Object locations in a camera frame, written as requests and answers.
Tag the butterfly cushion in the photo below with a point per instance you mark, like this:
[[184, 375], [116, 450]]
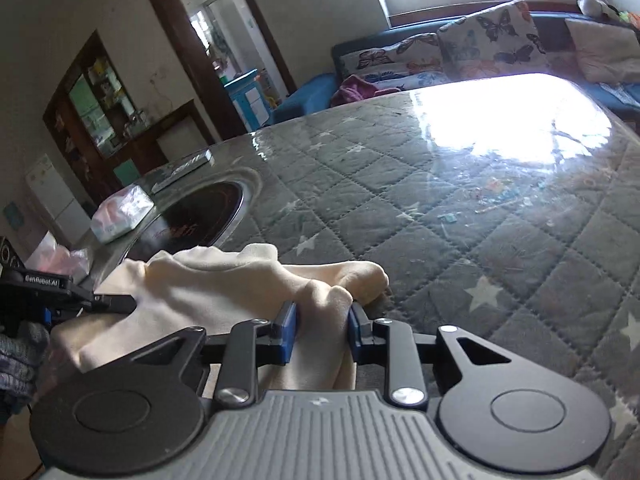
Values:
[[415, 62], [499, 41]]

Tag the opened pink tissue pack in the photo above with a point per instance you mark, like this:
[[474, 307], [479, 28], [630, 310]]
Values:
[[51, 257]]

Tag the left gloved hand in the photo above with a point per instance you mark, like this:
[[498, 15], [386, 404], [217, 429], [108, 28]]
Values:
[[21, 359]]

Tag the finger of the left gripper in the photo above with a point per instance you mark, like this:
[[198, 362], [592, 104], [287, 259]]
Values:
[[113, 304]]

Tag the pink white tissue pack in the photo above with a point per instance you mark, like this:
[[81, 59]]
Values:
[[120, 213]]

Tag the grey remote control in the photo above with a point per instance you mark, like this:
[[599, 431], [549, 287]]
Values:
[[181, 169]]

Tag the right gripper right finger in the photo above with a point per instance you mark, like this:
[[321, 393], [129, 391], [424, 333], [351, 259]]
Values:
[[397, 348]]

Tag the magenta cloth on sofa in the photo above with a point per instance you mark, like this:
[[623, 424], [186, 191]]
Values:
[[354, 89]]

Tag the cream sweatshirt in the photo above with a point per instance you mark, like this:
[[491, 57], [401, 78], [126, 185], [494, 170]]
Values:
[[207, 287]]

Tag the grey plain cushion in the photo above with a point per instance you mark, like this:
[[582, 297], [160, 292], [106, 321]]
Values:
[[605, 53]]

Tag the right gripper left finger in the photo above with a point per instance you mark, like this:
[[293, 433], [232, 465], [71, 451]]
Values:
[[250, 345]]

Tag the white refrigerator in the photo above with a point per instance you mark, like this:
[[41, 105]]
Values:
[[62, 209]]

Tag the black induction cooktop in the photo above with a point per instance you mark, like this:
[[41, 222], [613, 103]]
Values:
[[197, 219]]

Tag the left butterfly cushion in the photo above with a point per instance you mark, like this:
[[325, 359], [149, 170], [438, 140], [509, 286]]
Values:
[[415, 62]]

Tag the dark wooden sideboard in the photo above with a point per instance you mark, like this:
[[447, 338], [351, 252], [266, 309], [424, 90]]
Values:
[[179, 133]]

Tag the right butterfly cushion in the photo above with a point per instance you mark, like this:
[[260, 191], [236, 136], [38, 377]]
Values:
[[499, 41]]

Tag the panda plush toy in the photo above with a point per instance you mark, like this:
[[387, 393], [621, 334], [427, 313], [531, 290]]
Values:
[[597, 9]]

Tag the blue white cabinet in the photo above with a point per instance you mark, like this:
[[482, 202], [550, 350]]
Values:
[[247, 97]]

